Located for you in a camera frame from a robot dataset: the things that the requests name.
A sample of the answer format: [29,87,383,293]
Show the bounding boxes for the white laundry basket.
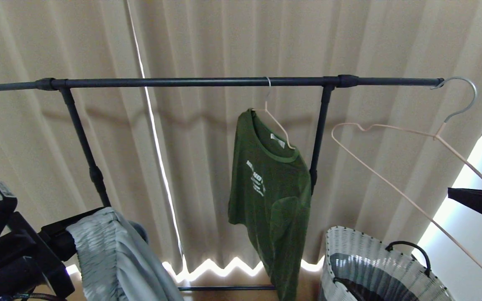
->
[318,226,456,301]

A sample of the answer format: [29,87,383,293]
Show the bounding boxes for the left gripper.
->
[0,224,77,301]

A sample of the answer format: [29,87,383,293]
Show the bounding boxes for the pale grey garment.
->
[65,207,184,301]

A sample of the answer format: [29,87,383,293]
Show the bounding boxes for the green printed shirt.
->
[228,109,313,301]

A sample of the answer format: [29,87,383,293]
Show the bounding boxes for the black clothes rack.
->
[0,74,445,292]

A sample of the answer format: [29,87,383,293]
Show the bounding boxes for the pink clothes hanger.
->
[331,77,482,295]
[251,77,296,151]

